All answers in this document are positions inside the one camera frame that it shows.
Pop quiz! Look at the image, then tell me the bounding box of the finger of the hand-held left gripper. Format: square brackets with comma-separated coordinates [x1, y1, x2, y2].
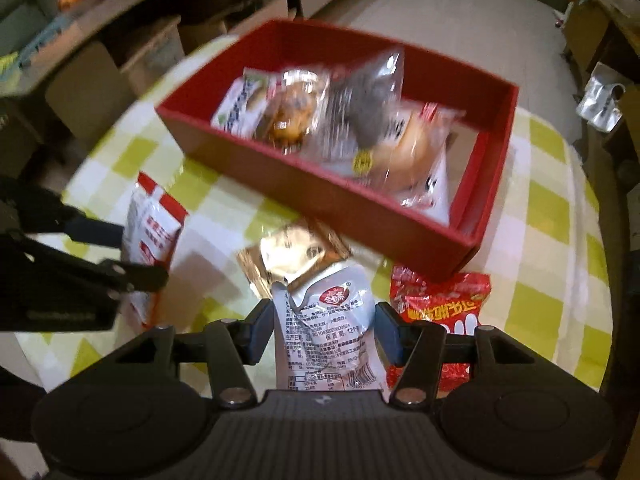
[0, 176, 126, 247]
[0, 234, 169, 311]

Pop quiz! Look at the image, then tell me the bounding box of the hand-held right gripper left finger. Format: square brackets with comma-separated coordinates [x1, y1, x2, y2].
[47, 300, 276, 408]

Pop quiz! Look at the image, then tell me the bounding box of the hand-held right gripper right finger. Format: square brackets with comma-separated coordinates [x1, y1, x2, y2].
[375, 301, 598, 408]

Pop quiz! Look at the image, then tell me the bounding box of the red and white snack packet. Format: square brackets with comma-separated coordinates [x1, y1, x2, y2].
[121, 172, 190, 326]

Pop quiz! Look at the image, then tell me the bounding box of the white printed snack packet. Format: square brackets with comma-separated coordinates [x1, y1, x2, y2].
[270, 260, 396, 393]

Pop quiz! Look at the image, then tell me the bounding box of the red cardboard box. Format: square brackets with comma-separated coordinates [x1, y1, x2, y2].
[156, 19, 521, 283]

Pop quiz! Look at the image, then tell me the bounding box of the white and green snack packet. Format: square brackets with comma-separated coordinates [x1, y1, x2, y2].
[210, 67, 273, 136]

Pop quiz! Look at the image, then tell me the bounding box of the steamed bun packet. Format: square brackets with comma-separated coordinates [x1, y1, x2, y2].
[350, 102, 466, 196]

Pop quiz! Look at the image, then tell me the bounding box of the waffle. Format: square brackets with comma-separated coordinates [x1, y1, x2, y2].
[255, 67, 331, 151]

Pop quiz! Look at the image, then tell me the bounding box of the grey bun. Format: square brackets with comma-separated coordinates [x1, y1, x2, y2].
[320, 49, 406, 161]

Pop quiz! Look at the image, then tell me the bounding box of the red snack bag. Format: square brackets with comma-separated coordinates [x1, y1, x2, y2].
[387, 264, 493, 391]

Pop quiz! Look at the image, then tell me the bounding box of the gold brown snack packet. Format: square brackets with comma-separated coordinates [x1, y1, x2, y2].
[236, 217, 353, 301]

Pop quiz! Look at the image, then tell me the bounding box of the beige chair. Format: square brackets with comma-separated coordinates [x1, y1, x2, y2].
[44, 42, 136, 143]

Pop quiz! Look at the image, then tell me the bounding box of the translucent storage bin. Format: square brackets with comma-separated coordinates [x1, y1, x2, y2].
[117, 15, 183, 83]

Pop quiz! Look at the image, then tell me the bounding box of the grey top sideboard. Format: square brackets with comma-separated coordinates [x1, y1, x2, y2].
[0, 0, 368, 101]

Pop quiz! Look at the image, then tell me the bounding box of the brown cardboard box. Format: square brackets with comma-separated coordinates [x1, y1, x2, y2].
[177, 0, 291, 56]

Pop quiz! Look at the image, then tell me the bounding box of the silver foil bag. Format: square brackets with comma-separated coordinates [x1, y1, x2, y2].
[575, 76, 626, 133]

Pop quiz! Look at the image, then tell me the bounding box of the wooden shelf unit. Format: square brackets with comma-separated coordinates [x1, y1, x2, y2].
[562, 0, 640, 401]

